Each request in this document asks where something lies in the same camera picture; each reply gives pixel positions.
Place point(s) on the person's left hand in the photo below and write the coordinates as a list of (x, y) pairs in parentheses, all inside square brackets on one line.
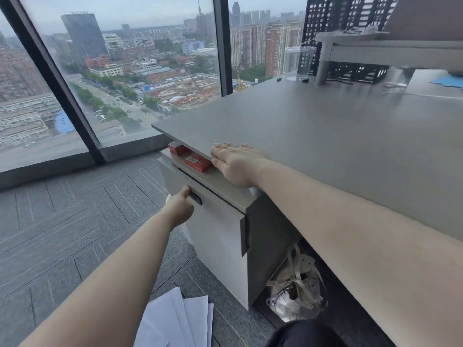
[(179, 209)]

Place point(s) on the person's right hand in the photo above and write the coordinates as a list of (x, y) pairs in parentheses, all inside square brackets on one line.
[(240, 166)]

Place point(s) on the person's right middle finger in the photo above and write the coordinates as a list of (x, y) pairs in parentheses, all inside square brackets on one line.
[(224, 145)]

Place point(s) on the person's right little finger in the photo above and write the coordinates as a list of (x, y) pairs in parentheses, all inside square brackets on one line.
[(248, 145)]

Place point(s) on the person's left fingers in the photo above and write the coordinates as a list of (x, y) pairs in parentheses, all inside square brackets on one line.
[(187, 198)]

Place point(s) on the person's right thumb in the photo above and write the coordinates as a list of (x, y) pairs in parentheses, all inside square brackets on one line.
[(221, 167)]

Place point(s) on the white cabinet drawer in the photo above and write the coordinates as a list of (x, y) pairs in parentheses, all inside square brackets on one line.
[(217, 213)]

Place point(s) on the person's right forearm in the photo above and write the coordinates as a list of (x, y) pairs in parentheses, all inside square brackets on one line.
[(343, 231)]

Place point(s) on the person's left forearm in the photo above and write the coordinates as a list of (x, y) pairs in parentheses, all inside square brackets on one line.
[(108, 285)]

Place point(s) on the long red box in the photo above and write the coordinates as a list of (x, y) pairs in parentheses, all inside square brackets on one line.
[(198, 163)]

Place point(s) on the small red box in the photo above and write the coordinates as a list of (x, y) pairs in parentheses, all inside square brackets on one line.
[(177, 148)]

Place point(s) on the grey white under-desk cabinet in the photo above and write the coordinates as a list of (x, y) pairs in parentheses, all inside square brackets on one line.
[(267, 249)]

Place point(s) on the clear plastic cup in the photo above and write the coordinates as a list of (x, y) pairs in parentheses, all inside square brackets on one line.
[(299, 64)]

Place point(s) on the white paper sheet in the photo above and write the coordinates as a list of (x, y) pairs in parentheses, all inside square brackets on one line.
[(197, 321), (170, 314), (148, 336), (211, 325)]

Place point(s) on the clear plastic bag with ribbon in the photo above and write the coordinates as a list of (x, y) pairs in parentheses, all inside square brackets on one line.
[(294, 292)]

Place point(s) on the black perforated crate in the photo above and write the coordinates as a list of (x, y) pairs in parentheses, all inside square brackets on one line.
[(332, 14)]

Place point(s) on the grey desk riser shelf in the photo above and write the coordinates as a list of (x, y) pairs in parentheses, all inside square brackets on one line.
[(379, 54)]

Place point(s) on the clear plastic lid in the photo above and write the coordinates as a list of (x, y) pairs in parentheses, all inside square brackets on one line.
[(398, 78)]

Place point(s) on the person's dark trousers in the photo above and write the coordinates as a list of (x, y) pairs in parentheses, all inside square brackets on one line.
[(307, 334)]

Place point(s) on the blue paper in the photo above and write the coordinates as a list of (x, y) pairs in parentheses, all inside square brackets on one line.
[(448, 81)]

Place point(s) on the brown board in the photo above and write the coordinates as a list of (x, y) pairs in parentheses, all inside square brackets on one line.
[(426, 16)]

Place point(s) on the dark window frame post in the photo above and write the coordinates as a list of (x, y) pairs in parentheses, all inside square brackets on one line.
[(222, 46), (47, 68)]

